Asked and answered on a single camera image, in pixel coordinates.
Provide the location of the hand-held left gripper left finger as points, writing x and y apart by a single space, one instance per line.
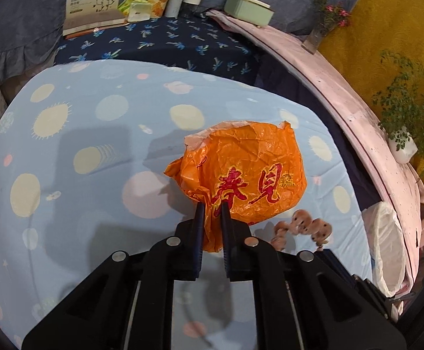
198 226

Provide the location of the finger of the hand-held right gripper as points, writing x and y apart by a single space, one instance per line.
375 297

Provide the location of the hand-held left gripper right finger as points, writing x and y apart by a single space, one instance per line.
225 233

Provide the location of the white lined waste bin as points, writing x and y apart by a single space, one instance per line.
386 233

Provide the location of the brown spotted toy figure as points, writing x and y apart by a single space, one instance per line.
306 226

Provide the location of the orange plastic bag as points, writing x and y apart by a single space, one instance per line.
248 153

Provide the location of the green plant in white pot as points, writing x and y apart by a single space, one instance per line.
403 142

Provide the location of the dark blue printed cloth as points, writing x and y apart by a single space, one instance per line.
161 47

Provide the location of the pink board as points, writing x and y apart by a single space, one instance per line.
343 91

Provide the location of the glass vase with pink flowers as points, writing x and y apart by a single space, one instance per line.
315 38

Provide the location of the green tissue box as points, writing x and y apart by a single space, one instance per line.
246 11

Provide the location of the small pale green box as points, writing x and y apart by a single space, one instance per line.
139 11

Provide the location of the orange printed cup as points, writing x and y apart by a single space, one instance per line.
159 2

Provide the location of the open flower print cardboard box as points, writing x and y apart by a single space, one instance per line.
91 3

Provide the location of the grey-blue ruffled cloth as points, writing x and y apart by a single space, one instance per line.
26 18

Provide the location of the yellow cloth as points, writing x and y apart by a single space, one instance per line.
390 14

